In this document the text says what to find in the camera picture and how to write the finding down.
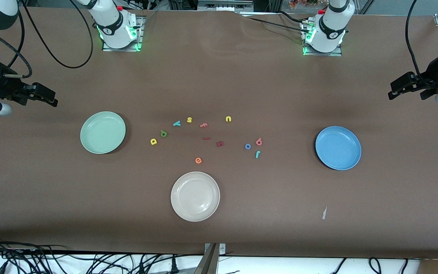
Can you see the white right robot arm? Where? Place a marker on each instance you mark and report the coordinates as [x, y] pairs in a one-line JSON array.
[[112, 23]]

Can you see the orange flowers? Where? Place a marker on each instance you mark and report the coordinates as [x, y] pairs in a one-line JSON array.
[[302, 3]]

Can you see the small grey paper scrap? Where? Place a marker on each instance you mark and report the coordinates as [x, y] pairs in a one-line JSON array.
[[324, 213]]

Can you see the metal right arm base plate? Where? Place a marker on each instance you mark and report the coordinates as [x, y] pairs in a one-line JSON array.
[[140, 40]]

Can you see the beige plate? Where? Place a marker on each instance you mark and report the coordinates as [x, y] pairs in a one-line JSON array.
[[195, 196]]

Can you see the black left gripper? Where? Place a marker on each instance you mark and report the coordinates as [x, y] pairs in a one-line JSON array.
[[429, 80]]

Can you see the grey power strip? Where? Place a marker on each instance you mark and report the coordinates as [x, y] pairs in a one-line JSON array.
[[224, 5]]

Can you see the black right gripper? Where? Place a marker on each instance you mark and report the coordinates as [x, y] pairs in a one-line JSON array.
[[7, 86]]

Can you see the brown table cover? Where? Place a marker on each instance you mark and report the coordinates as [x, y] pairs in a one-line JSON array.
[[51, 182]]

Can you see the metal table edge bracket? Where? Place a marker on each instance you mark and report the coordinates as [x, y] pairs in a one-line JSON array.
[[222, 249]]

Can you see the pale green plate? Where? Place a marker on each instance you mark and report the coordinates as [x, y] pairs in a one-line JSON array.
[[103, 133]]

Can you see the pink letter b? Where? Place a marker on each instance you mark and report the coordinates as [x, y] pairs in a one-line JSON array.
[[259, 139]]

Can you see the blue plate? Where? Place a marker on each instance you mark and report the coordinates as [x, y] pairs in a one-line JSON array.
[[338, 148]]

